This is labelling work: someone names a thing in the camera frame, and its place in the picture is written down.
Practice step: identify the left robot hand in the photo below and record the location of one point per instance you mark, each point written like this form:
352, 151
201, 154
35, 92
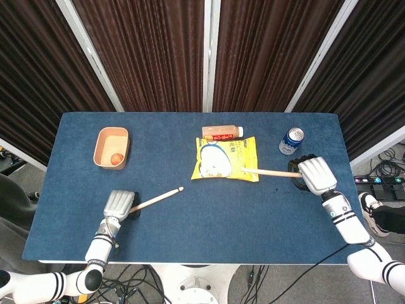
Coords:
118, 204

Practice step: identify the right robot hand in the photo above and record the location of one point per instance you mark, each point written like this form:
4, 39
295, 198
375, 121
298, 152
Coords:
318, 175

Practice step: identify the pale wooden drumstick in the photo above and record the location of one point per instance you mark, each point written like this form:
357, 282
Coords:
272, 172
158, 199

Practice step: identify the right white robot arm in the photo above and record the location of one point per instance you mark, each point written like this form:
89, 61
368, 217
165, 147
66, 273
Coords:
348, 228

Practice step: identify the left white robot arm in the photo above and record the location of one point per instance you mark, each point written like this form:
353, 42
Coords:
98, 248

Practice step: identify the blue drink can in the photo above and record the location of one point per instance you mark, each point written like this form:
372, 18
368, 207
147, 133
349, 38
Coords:
291, 142

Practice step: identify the small orange fruit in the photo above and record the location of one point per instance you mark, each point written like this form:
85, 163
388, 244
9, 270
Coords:
116, 159

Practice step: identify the power strip with lights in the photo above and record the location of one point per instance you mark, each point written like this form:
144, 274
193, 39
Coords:
376, 180

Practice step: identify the brown paper food container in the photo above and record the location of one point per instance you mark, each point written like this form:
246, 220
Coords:
109, 145

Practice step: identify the white black sneaker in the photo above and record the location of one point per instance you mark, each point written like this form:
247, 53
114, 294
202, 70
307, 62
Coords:
368, 209

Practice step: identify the black foot pedal box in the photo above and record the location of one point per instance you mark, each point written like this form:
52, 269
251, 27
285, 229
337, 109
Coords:
390, 191

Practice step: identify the black trouser leg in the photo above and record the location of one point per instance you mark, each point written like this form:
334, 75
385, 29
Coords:
390, 218

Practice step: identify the blue table cloth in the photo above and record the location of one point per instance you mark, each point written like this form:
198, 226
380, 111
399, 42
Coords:
205, 231

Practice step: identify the yellow snack bag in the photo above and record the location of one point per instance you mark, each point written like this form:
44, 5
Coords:
221, 158

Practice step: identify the yellow floor tape strip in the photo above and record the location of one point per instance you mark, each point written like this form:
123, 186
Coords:
81, 297

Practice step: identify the brown pleated screen panel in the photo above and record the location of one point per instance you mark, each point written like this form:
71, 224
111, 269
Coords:
364, 79
269, 54
148, 54
38, 79

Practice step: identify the brown drink bottle white cap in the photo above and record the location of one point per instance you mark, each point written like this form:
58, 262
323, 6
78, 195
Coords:
218, 131

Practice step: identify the white table base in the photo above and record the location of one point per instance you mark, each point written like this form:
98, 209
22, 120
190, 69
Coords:
196, 282

